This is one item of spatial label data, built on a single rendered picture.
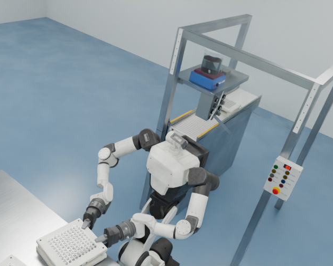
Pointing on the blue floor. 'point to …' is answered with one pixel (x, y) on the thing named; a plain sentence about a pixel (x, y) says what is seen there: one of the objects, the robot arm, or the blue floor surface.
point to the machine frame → (169, 93)
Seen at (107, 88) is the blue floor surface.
